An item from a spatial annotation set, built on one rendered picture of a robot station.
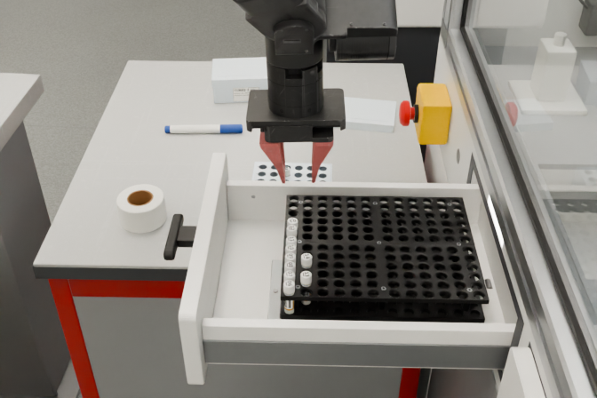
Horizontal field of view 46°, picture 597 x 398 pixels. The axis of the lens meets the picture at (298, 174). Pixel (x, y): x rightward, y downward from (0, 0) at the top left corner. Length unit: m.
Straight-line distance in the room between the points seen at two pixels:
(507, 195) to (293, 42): 0.29
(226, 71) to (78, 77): 1.85
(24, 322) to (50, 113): 1.41
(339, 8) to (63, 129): 2.23
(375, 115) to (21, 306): 0.86
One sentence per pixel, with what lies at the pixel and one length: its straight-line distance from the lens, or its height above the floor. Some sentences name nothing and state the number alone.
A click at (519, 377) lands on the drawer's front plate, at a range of 0.70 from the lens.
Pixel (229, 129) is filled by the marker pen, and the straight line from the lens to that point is 1.27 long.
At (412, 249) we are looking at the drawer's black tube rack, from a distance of 0.83.
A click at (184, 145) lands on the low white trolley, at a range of 1.26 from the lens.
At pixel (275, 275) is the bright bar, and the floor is 0.85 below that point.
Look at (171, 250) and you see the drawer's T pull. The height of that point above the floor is 0.91.
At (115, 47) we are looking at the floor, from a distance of 3.39.
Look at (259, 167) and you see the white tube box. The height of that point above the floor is 0.79.
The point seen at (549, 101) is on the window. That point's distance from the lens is 0.72.
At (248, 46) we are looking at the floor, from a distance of 3.31.
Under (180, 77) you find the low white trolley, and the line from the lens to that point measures 1.47.
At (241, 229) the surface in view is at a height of 0.84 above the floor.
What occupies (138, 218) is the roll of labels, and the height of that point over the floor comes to 0.79.
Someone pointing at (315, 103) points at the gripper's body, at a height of 1.08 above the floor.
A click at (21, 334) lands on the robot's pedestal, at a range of 1.72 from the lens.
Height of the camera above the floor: 1.45
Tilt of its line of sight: 36 degrees down
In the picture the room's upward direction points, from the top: straight up
